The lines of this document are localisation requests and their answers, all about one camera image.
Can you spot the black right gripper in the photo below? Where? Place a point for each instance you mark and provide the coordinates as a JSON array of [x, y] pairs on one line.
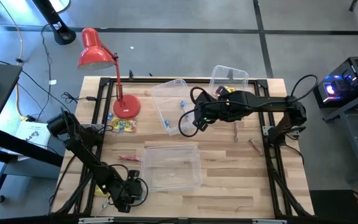
[[213, 109]]

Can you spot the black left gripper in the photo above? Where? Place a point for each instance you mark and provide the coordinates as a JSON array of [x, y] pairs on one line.
[[124, 193]]

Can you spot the clear plastic bin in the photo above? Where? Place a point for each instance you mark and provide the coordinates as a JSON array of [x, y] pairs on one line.
[[169, 99], [172, 168], [228, 76]]

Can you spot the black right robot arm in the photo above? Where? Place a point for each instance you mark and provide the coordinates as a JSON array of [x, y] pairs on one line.
[[266, 102]]

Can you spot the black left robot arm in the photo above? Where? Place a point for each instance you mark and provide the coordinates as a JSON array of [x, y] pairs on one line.
[[85, 155]]

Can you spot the black table clamp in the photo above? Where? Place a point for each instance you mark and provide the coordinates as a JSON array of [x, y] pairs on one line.
[[131, 75], [229, 74]]

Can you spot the white booklet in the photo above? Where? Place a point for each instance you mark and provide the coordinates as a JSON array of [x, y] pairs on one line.
[[34, 133]]

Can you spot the red desk lamp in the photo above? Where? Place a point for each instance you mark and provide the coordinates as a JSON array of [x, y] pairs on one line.
[[93, 53]]

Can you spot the white floor tag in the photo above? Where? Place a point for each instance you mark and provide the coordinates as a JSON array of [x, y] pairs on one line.
[[52, 82]]

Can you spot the grey computer cart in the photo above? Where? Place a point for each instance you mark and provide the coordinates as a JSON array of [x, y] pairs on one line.
[[354, 140]]

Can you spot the computer tower with lights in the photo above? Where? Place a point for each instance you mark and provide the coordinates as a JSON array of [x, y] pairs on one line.
[[353, 74]]

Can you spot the black hazard-striped box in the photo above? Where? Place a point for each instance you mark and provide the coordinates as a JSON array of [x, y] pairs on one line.
[[334, 208]]

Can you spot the black floor stand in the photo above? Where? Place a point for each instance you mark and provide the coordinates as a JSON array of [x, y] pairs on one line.
[[59, 31]]

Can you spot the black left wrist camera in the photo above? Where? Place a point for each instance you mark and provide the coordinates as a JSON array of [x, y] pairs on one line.
[[134, 175]]

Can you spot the silver bracket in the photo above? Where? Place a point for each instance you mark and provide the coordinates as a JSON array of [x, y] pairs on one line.
[[269, 221], [95, 220]]

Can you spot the black aluminium table frame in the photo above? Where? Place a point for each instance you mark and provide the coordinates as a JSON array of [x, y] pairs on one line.
[[216, 221]]

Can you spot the black desk leg frame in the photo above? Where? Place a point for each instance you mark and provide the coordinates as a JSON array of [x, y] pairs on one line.
[[26, 149]]

